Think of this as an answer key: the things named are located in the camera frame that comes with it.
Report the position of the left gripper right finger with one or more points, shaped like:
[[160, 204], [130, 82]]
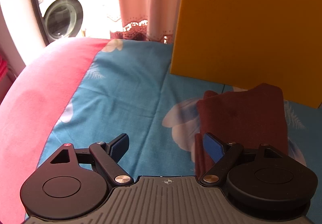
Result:
[[226, 156]]

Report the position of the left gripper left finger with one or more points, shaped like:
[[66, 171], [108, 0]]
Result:
[[104, 157]]

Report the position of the dark red knit sweater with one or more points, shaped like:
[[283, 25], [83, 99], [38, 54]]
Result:
[[249, 117]]

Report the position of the blue floral bed sheet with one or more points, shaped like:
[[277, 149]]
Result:
[[129, 89]]

